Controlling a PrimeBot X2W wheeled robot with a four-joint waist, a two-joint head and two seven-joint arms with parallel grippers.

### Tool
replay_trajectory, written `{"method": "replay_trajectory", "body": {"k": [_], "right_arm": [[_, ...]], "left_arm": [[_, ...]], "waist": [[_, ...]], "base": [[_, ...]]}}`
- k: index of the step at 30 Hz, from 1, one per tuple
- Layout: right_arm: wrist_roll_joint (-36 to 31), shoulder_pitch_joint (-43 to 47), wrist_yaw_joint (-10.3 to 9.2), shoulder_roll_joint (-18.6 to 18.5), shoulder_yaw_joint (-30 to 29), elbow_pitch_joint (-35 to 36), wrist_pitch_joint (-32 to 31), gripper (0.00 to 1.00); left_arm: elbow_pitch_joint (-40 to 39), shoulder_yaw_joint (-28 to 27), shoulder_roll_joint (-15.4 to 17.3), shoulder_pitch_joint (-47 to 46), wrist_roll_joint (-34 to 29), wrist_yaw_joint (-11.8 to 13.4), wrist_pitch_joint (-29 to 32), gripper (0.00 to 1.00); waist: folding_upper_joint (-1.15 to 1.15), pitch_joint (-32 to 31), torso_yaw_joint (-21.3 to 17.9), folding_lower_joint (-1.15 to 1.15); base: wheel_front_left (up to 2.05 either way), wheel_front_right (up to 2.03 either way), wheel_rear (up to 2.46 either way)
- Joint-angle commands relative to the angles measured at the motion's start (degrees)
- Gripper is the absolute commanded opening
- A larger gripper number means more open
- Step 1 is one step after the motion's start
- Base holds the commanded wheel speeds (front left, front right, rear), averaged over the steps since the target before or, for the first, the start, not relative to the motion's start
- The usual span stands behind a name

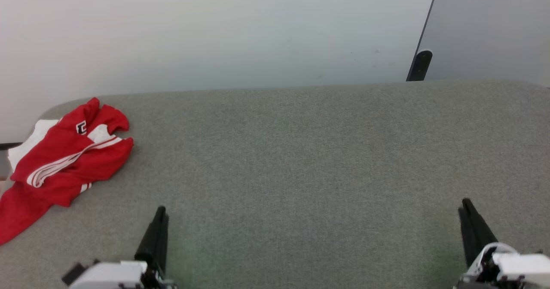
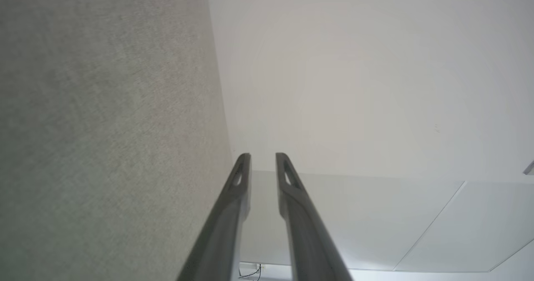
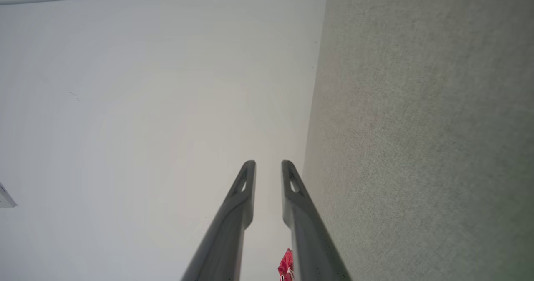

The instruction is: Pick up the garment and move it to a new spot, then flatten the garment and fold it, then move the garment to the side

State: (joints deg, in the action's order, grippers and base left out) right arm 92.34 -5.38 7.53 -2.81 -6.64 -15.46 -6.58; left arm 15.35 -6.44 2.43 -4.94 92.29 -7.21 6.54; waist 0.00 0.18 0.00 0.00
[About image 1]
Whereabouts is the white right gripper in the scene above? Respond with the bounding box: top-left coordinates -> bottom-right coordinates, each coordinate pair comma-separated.
454,198 -> 550,289

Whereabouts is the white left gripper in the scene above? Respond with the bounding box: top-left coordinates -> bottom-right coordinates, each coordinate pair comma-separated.
61,206 -> 177,289

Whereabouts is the red shirt with white stripes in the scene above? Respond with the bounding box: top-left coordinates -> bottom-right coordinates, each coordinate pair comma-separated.
0,97 -> 134,246

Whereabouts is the grey fabric sofa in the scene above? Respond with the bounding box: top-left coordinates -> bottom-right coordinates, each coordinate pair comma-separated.
0,79 -> 550,289

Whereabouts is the grey partition panel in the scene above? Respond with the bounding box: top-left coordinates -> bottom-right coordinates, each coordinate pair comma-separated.
406,0 -> 550,88

